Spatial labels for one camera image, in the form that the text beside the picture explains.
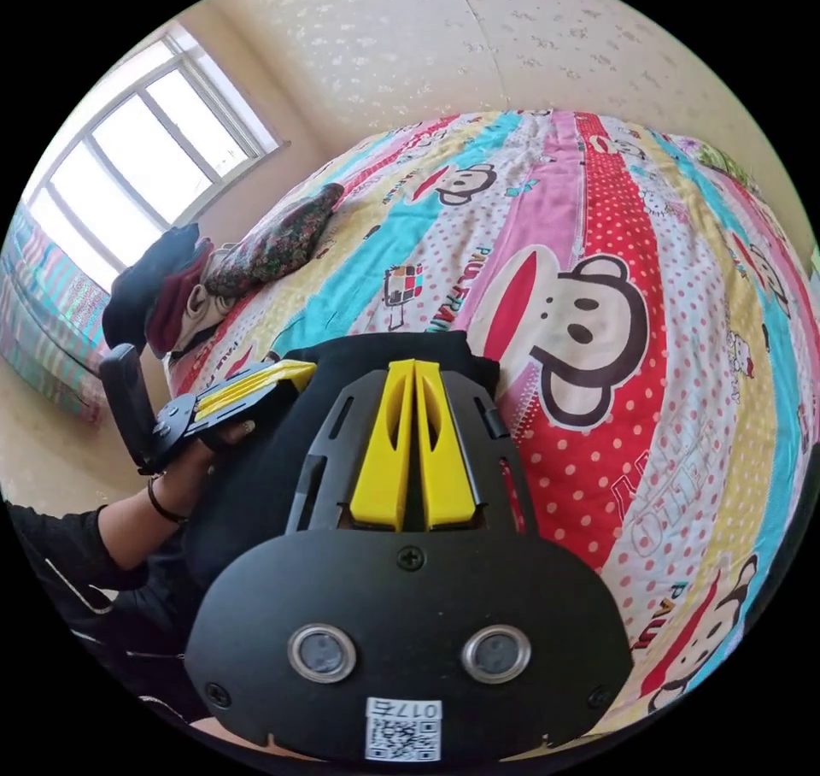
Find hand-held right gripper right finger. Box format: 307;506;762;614
414;360;480;530

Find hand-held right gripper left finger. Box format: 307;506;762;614
349;360;415;531

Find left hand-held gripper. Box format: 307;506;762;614
150;360;319;454

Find black thermal pants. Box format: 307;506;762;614
176;329;502;604

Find person's left forearm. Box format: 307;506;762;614
96;472;190;573

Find person's left hand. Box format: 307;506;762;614
160;418;259;502

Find pile of clothes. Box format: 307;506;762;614
101;223;239;359

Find floral pillow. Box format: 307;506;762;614
203;182;349;302

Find bed with cartoon monkey quilt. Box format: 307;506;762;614
163;108;820;745

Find striped folded bedding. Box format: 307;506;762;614
0;203;111;420

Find window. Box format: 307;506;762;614
19;19;290;291

